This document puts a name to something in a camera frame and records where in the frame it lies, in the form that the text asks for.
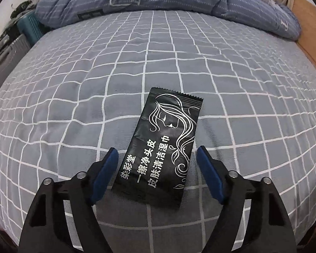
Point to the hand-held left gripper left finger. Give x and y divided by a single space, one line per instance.
105 174

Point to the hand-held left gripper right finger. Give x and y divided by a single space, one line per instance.
210 176

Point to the black wet wipe packet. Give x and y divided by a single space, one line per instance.
163 142

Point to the grey suitcase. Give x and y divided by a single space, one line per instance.
5 63

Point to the wooden headboard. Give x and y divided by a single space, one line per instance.
313 31

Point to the teal suitcase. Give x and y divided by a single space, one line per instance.
33 29

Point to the dark items pile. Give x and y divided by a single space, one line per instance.
5 39

